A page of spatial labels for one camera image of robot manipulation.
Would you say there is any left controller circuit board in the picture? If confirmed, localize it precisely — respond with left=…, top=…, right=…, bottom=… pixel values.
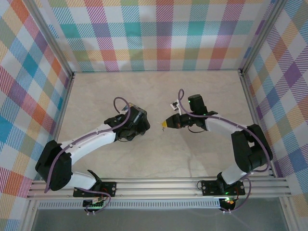
left=82, top=199, right=106, bottom=209

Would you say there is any controller circuit board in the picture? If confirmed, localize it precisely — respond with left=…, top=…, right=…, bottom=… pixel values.
left=82, top=199, right=106, bottom=209
left=220, top=197, right=236, bottom=210

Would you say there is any right controller circuit board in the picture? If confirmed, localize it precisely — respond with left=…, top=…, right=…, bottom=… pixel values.
left=220, top=197, right=236, bottom=210

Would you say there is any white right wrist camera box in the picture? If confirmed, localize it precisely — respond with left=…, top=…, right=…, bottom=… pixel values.
left=169, top=99, right=181, bottom=112

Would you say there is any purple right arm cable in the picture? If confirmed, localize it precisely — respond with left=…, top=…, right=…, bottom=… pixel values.
left=178, top=89, right=273, bottom=214

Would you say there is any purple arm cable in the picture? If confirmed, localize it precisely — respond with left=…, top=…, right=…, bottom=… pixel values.
left=44, top=96, right=132, bottom=215
left=178, top=89, right=273, bottom=214

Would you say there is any aluminium table back rail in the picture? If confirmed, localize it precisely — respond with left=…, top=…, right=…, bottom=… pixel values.
left=73, top=69, right=242, bottom=73

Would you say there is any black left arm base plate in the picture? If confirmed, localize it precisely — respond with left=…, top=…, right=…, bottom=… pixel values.
left=73, top=181, right=117, bottom=198

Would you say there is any aluminium mounting rail beam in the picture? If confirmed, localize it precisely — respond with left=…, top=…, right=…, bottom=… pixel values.
left=26, top=177, right=292, bottom=200

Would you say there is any aluminium table side rail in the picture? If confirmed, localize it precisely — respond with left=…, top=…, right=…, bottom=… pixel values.
left=239, top=69, right=277, bottom=178
left=41, top=72, right=76, bottom=181

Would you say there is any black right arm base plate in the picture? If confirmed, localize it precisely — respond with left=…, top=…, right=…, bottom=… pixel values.
left=201, top=180, right=246, bottom=196

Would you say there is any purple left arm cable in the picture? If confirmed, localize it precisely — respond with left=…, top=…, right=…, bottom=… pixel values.
left=44, top=96, right=132, bottom=215

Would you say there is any grey slotted cable duct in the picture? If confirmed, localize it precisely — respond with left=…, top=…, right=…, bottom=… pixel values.
left=38, top=198, right=221, bottom=210

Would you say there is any aluminium frame post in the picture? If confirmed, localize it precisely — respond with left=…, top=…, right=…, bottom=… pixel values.
left=23, top=0, right=75, bottom=77
left=240, top=0, right=289, bottom=73

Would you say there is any aluminium frame leg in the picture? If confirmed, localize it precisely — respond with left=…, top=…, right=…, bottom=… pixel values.
left=280, top=197, right=297, bottom=231
left=23, top=199, right=40, bottom=231

